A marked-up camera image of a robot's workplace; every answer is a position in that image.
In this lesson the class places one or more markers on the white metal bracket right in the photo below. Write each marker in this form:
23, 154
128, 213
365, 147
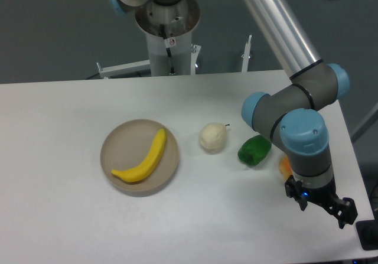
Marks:
246, 56

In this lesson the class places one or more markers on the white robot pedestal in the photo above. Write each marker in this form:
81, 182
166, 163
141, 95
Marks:
168, 31

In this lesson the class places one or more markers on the yellow banana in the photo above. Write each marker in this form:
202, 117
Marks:
150, 162

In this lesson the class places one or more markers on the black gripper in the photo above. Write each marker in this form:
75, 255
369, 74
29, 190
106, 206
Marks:
344, 210

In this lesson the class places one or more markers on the black device at table edge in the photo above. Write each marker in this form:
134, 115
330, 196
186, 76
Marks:
367, 233

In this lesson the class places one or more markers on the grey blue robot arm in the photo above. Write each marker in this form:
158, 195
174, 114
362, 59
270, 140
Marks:
291, 118

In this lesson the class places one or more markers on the white pear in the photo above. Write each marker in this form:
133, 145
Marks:
213, 137

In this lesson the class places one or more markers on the orange bread roll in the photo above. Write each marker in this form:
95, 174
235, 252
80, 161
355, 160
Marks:
285, 167

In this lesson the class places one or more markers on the white metal bracket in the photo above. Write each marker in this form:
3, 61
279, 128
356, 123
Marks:
123, 69
246, 56

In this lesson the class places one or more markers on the grey metal leg right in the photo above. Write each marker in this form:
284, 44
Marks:
367, 121

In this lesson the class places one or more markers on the white metal bracket left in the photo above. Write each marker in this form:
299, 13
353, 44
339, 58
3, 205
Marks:
123, 69

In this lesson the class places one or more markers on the beige round plate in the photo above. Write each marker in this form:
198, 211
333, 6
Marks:
127, 145

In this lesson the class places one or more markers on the green bell pepper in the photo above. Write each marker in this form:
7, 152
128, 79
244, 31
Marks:
254, 150

